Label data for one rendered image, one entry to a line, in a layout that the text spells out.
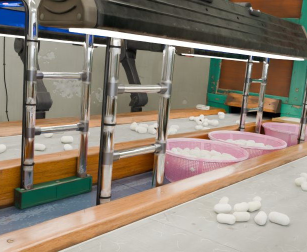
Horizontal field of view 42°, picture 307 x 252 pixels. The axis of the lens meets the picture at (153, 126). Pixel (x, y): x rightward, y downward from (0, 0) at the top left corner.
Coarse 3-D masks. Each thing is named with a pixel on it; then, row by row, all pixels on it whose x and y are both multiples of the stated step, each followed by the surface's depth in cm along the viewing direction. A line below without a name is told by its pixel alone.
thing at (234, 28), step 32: (64, 0) 37; (96, 0) 37; (128, 0) 41; (160, 0) 45; (192, 0) 51; (224, 0) 59; (128, 32) 40; (160, 32) 44; (192, 32) 48; (224, 32) 54; (256, 32) 63; (288, 32) 75
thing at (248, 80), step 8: (248, 56) 153; (248, 64) 154; (264, 64) 165; (248, 72) 154; (264, 72) 166; (248, 80) 155; (256, 80) 160; (264, 80) 166; (248, 88) 155; (264, 88) 167; (264, 96) 168; (240, 112) 158; (240, 120) 157; (256, 120) 170; (240, 128) 158; (256, 128) 170; (256, 136) 170
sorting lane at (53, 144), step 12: (180, 120) 183; (192, 120) 186; (228, 120) 197; (252, 120) 204; (72, 132) 136; (96, 132) 139; (120, 132) 143; (132, 132) 145; (180, 132) 153; (12, 144) 112; (48, 144) 116; (60, 144) 117; (72, 144) 119; (96, 144) 121; (0, 156) 99; (12, 156) 100
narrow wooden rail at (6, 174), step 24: (264, 120) 189; (120, 144) 113; (144, 144) 117; (0, 168) 82; (48, 168) 92; (72, 168) 97; (96, 168) 103; (120, 168) 110; (144, 168) 119; (0, 192) 83
